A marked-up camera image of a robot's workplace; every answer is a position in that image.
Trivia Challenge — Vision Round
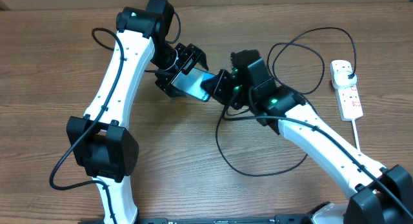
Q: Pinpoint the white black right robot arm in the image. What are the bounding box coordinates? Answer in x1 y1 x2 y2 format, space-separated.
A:
201 50 412 224

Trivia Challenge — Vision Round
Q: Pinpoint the white power strip cord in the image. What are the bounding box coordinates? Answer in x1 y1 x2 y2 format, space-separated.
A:
350 119 361 152

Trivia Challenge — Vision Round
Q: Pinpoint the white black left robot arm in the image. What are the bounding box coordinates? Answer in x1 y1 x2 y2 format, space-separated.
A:
66 0 211 223

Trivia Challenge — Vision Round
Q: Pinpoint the white power strip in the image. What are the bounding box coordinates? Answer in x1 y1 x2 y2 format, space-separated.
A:
330 59 363 121

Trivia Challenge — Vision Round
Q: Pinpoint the white charger plug adapter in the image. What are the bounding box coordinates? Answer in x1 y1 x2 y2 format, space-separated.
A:
332 71 358 90

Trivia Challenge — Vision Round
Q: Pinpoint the Galaxy S24 smartphone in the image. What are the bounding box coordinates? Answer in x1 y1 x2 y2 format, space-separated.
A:
172 68 214 102

